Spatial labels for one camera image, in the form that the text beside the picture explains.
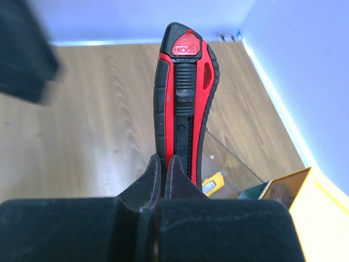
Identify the transparent smoky drawer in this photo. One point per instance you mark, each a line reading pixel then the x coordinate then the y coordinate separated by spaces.
pixel 235 175

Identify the yellow utility knife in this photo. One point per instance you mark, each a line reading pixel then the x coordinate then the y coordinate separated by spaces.
pixel 213 184

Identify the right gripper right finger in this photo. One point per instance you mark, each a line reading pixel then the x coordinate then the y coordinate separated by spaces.
pixel 178 185

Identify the red black utility knife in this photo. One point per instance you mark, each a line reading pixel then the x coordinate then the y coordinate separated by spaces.
pixel 186 78

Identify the yellow and grey drawer box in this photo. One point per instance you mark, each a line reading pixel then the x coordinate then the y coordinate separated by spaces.
pixel 319 210

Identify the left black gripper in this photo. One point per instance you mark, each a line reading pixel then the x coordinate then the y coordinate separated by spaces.
pixel 28 64

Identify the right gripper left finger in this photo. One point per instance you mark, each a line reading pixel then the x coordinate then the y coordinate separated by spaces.
pixel 145 192

